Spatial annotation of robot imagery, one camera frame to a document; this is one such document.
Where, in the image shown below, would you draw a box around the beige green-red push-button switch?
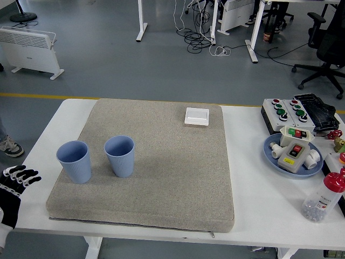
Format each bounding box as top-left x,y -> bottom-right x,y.
279,125 -> 315,148

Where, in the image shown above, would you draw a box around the black crate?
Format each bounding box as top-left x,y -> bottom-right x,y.
322,250 -> 345,259

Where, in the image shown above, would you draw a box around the person's shoe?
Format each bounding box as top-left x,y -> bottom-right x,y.
0,134 -> 25,159

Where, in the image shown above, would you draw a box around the white cable coil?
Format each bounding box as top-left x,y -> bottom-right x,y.
209,45 -> 231,57

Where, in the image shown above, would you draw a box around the clear bottle red cap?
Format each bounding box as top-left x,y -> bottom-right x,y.
301,167 -> 345,223

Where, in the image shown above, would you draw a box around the white desk leg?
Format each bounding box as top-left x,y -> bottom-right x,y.
244,0 -> 266,64
135,0 -> 148,42
209,0 -> 219,45

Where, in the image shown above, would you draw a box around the black chair base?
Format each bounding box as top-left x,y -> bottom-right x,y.
260,0 -> 294,33

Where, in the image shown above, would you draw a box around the white wall switch plate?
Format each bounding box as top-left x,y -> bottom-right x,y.
184,107 -> 211,126

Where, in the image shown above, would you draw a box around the black office chair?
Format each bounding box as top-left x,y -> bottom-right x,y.
291,0 -> 345,100

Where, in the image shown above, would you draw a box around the black cable bundle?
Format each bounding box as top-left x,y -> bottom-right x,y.
184,0 -> 216,53

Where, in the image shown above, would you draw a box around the blue plate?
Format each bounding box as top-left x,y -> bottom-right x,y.
263,133 -> 324,179

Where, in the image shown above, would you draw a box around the white box red button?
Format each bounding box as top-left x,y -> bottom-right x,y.
322,152 -> 345,179

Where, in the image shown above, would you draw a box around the brass valve red handle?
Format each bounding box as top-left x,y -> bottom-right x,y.
328,130 -> 345,153

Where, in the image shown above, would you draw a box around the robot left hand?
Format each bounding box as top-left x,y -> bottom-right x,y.
0,165 -> 43,253

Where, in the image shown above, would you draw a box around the white table leg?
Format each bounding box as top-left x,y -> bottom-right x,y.
82,236 -> 104,259
277,247 -> 299,259

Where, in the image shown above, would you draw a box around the white panel heater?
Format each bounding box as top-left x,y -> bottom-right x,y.
217,0 -> 256,36
0,26 -> 65,80

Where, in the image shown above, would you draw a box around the blue ribbed cup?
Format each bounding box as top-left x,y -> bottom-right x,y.
103,135 -> 135,178
56,140 -> 93,185

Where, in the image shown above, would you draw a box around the grey three-button control box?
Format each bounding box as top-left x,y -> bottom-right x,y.
285,99 -> 316,127
260,98 -> 297,135

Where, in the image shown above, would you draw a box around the white pipe fitting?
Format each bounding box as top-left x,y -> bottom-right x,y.
304,149 -> 322,169
270,142 -> 284,160

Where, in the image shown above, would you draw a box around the beige red-black push-button switch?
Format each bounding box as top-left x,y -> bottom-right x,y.
277,142 -> 311,173

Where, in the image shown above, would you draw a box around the grey-brown mat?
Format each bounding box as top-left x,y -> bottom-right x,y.
45,98 -> 235,234

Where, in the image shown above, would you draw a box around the person's leg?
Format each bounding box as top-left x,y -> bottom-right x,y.
0,115 -> 8,141

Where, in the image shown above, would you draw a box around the black fan stand base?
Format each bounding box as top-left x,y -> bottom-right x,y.
10,0 -> 38,23

